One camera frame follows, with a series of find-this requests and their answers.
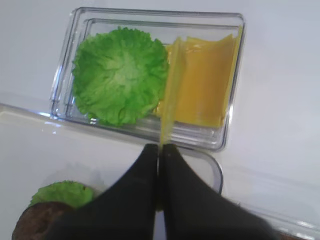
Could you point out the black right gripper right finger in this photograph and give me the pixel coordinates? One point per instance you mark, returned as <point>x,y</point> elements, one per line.
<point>194,211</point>

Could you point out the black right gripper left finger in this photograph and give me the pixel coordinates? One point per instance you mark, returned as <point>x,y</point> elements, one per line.
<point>125,211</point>

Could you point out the yellow cheese slice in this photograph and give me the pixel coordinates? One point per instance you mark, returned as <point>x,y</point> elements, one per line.
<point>177,64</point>
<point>205,89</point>

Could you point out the yellow cheese slice in container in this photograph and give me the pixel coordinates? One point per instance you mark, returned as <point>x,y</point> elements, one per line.
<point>205,89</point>

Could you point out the clear lettuce cheese container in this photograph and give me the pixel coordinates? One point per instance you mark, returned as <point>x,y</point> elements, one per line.
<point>165,26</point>

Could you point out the green lettuce leaf under patty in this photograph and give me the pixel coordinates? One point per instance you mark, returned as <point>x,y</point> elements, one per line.
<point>72,193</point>

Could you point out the brown burger patty on tray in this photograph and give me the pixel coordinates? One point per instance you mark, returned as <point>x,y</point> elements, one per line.
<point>36,220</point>

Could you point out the white serving tray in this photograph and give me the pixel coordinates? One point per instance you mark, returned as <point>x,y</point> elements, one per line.
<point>36,151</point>

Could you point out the green lettuce leaf in container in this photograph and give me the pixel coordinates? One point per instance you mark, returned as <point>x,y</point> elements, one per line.
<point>119,76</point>

